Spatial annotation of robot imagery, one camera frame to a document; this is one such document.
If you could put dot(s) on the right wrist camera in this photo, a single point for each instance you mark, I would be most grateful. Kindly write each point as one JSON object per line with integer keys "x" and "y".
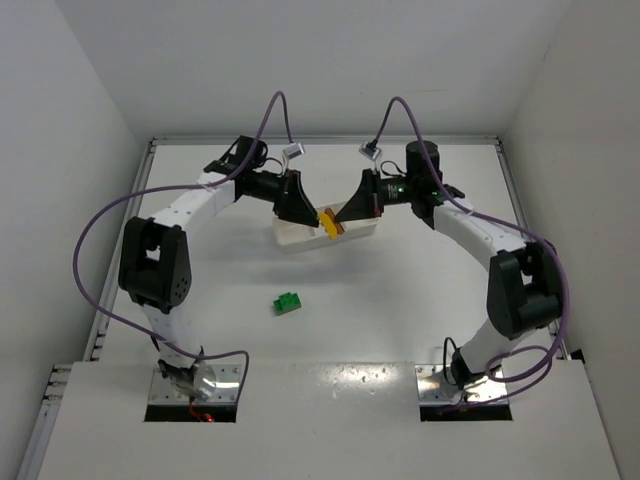
{"x": 373, "y": 153}

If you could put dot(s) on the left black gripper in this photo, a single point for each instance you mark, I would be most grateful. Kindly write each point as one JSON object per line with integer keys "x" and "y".
{"x": 289, "y": 193}

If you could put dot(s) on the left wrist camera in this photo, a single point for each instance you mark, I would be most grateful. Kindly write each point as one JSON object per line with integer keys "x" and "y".
{"x": 291, "y": 152}

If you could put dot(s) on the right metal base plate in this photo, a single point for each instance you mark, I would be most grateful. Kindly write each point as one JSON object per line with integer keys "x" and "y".
{"x": 435, "y": 391}

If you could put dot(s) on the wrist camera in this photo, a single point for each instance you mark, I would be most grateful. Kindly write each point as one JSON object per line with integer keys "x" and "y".
{"x": 373, "y": 153}
{"x": 291, "y": 152}

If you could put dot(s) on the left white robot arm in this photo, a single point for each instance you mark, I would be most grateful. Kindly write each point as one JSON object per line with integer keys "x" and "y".
{"x": 155, "y": 266}

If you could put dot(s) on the green lego brick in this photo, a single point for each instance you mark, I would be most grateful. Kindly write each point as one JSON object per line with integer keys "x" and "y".
{"x": 283, "y": 305}
{"x": 294, "y": 296}

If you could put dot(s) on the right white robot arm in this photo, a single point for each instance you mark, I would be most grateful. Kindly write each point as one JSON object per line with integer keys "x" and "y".
{"x": 524, "y": 291}

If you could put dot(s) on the brown lego plate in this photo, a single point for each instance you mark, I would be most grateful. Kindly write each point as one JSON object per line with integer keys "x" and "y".
{"x": 339, "y": 226}

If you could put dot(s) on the white three-compartment tray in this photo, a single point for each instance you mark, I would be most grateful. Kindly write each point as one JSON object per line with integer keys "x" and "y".
{"x": 295, "y": 238}

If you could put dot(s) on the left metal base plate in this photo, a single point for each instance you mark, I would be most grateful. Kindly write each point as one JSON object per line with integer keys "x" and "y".
{"x": 220, "y": 385}

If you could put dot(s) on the yellow curved lego brick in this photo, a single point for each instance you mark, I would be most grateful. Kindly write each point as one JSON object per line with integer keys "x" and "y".
{"x": 328, "y": 224}

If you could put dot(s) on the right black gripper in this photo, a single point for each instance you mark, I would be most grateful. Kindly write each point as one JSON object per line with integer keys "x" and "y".
{"x": 372, "y": 190}

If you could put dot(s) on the metal base plate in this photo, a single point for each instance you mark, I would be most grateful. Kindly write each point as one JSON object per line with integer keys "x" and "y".
{"x": 435, "y": 391}
{"x": 220, "y": 385}

